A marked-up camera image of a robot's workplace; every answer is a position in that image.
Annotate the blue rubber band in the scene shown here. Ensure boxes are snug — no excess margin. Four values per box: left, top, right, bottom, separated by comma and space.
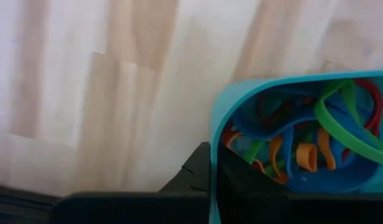
230, 89, 382, 194
283, 126, 297, 179

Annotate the teal plastic bin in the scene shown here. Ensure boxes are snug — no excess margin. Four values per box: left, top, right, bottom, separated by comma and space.
207, 70, 383, 224

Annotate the red rubber band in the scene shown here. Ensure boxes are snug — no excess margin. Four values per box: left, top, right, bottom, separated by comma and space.
342, 77, 383, 162
221, 123, 244, 149

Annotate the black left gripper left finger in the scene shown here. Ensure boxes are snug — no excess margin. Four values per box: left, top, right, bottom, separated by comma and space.
159, 142, 211, 194

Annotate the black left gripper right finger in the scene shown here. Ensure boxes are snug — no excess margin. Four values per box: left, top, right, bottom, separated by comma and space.
216, 145, 292, 195

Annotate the green rubber band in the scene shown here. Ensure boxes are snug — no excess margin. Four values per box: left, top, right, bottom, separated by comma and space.
242, 139, 265, 165
313, 79, 383, 166

